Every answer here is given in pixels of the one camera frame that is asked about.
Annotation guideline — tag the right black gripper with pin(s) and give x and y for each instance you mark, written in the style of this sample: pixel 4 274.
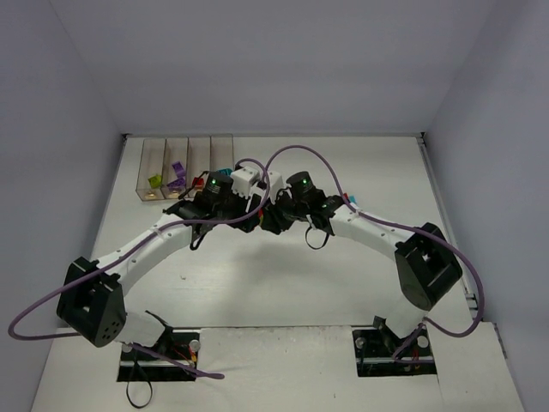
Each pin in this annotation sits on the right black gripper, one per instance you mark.
pixel 277 216

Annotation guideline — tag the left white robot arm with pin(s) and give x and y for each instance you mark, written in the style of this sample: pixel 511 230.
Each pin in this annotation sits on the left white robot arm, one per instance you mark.
pixel 93 302

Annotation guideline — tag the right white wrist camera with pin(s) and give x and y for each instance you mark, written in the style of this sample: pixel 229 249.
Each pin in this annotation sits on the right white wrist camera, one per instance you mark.
pixel 272 184

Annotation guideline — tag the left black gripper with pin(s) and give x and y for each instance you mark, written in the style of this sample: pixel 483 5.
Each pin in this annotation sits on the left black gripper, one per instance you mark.
pixel 247 215

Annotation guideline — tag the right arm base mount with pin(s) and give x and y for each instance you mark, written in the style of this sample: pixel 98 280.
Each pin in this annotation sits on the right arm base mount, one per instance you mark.
pixel 380 353

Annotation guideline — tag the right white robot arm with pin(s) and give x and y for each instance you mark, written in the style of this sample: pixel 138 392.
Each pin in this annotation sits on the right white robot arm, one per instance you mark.
pixel 427 270

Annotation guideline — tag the green printed lego brick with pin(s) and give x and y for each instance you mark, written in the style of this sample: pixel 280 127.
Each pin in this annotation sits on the green printed lego brick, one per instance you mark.
pixel 155 181

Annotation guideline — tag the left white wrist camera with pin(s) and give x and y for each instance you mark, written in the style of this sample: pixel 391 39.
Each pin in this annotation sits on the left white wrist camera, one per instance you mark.
pixel 243 179

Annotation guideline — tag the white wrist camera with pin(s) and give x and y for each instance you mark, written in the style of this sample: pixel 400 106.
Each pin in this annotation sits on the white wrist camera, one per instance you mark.
pixel 243 179
pixel 272 184

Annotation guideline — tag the purple printed lego brick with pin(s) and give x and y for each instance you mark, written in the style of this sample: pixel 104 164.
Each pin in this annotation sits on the purple printed lego brick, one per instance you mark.
pixel 177 185

